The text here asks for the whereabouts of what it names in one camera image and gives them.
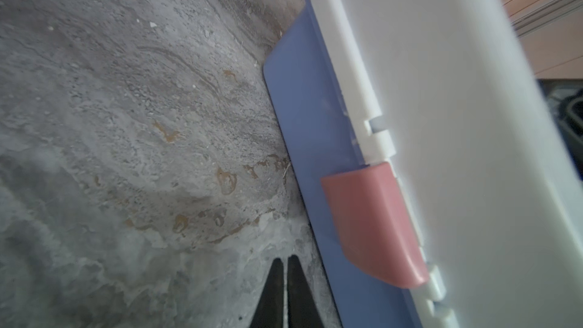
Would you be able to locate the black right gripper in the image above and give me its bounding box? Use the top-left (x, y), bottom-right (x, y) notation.
top-left (538, 79), bottom-right (582, 178)

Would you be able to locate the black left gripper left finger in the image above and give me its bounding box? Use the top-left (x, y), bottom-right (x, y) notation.
top-left (249, 258), bottom-right (284, 328)

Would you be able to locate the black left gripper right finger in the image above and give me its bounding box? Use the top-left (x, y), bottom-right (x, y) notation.
top-left (287, 255), bottom-right (324, 328)

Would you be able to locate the white toolbox lid pink handle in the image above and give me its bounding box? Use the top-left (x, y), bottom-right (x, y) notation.
top-left (309, 0), bottom-right (582, 327)

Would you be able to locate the blue toolbox base tray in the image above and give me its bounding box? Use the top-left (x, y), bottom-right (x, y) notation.
top-left (263, 0), bottom-right (421, 328)

